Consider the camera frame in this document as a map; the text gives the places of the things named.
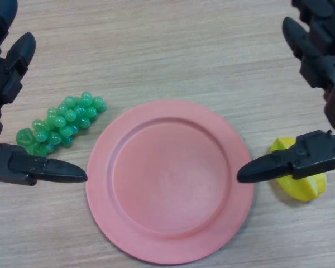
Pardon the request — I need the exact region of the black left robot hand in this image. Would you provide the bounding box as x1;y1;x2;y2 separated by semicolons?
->
0;0;88;187

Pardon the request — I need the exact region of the yellow starfruit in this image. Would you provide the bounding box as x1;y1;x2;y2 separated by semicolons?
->
269;136;328;202

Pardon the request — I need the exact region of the green grape bunch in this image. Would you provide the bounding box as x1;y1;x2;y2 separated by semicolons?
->
16;91;107;157

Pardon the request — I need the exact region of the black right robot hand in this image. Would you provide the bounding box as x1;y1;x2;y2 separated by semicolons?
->
237;0;335;184

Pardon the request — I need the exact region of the pink round plate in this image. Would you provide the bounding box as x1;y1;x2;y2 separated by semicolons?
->
85;99;255;265

